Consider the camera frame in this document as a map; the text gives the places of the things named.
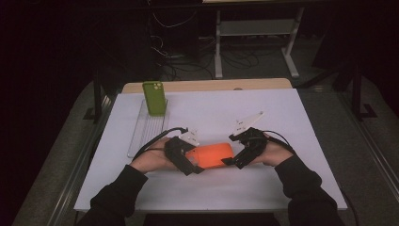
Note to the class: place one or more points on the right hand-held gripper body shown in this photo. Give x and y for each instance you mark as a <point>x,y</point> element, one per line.
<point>254,146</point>

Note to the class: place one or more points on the clear plastic storage rack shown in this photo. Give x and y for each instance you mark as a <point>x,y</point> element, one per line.
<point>147,132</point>

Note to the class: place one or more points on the green cartoon print phone case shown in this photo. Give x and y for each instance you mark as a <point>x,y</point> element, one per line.
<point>154,99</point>

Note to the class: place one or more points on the orange phone case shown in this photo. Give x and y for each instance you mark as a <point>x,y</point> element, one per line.
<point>211,155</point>

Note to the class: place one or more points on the person's left hand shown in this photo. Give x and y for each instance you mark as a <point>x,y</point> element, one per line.
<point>153,158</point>

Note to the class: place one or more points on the black metal stand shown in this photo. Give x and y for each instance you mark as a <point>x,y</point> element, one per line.
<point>357,94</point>
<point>98,97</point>

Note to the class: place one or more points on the white metal desk frame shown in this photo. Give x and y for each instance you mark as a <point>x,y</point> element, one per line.
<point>255,27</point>

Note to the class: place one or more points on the wooden table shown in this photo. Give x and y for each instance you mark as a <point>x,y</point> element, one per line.
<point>219,85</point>

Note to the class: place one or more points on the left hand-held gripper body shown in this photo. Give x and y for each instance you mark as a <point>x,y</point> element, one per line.
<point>177,152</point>

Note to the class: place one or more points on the person's right hand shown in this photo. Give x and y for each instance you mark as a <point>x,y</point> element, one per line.
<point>273,155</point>

